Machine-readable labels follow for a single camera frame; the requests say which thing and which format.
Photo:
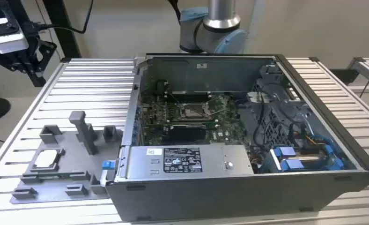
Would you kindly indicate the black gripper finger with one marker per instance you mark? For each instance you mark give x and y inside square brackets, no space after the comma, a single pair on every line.
[37,77]

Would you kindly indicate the silver CPU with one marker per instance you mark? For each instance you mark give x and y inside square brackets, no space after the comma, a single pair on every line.
[48,159]

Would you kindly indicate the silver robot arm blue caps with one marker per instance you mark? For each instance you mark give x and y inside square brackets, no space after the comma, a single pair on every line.
[219,14]

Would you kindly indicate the black RAM slot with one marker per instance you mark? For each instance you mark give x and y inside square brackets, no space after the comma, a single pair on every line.
[190,92]
[190,96]

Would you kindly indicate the CPU socket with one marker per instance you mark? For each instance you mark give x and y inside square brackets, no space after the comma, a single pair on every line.
[194,112]

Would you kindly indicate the grey parts rack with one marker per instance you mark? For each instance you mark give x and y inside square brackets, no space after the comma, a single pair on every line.
[73,164]

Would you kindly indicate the green RAM stick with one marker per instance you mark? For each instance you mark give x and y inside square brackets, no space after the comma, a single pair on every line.
[57,175]

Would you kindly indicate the blue case latch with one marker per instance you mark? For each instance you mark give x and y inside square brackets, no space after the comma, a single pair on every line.
[109,164]

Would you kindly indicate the metal locking lever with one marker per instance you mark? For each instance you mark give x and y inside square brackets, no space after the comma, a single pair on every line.
[174,96]

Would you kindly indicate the white barcode sticker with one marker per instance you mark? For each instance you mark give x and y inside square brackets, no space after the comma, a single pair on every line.
[154,151]

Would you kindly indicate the black graphics card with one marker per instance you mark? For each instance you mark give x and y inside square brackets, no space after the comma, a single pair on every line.
[187,133]

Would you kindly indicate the black power supply label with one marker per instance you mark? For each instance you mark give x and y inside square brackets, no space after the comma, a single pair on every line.
[182,160]

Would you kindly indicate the green motherboard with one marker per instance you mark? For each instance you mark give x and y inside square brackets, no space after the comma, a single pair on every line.
[229,131]

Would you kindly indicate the silver power supply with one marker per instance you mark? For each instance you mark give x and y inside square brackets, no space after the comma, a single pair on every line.
[213,161]

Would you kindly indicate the black open PC case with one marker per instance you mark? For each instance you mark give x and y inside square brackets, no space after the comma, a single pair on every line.
[203,199]

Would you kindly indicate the grey metal drive cage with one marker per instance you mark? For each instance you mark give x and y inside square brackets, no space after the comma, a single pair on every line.
[275,122]

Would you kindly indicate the blue disk carrier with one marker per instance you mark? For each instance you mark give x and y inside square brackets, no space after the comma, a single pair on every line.
[286,151]
[292,164]

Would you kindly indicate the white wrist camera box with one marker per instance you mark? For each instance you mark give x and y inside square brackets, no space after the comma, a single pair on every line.
[6,39]

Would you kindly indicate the black stand post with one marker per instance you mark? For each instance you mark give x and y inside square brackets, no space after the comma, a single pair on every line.
[65,28]

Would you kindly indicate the silver metal bracket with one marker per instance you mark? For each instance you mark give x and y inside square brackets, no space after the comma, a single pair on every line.
[258,97]

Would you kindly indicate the black table bracket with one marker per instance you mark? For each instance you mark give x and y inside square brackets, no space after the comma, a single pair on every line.
[344,76]

